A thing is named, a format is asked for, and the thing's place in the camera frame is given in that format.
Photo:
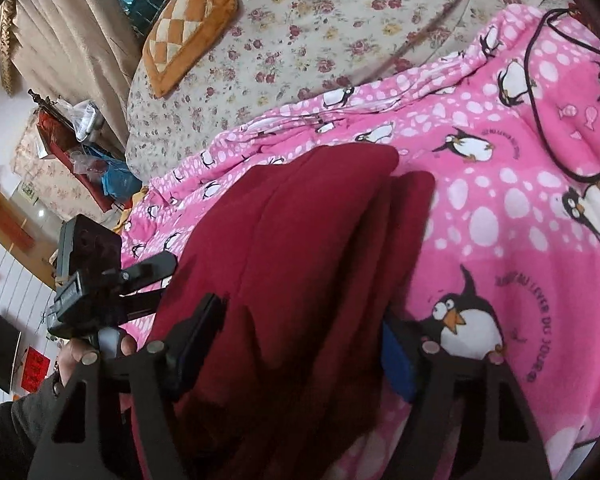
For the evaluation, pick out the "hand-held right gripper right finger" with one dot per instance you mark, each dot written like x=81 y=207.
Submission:
x=399 y=362

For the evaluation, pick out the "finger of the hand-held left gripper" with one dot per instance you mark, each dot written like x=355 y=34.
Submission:
x=152 y=266

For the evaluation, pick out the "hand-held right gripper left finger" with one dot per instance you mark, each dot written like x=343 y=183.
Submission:
x=195 y=342

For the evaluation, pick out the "dark red fleece shirt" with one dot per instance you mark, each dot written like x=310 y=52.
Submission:
x=290 y=240

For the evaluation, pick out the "person's left forearm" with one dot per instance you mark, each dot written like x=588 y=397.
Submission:
x=15 y=425

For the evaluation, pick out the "person's left hand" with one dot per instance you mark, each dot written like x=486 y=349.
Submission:
x=72 y=362

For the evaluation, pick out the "yellow cloth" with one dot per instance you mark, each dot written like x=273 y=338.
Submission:
x=139 y=199

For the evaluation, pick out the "blue plastic bag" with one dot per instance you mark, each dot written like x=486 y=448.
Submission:
x=120 y=180

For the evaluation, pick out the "floral fabric cover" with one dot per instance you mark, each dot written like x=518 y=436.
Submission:
x=35 y=180

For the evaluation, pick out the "red wooden bedside cabinet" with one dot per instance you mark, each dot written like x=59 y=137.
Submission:
x=60 y=145

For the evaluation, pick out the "pink penguin print blanket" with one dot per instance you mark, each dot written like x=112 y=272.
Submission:
x=520 y=220

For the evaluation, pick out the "beige curtain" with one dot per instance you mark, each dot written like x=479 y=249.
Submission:
x=70 y=35

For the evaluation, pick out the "orange checkered cushion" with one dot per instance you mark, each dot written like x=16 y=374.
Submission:
x=185 y=25

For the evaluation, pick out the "wooden wall shelf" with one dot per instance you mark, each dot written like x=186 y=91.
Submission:
x=15 y=240

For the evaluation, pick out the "red paper wall sign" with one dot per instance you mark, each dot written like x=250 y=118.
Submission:
x=35 y=367

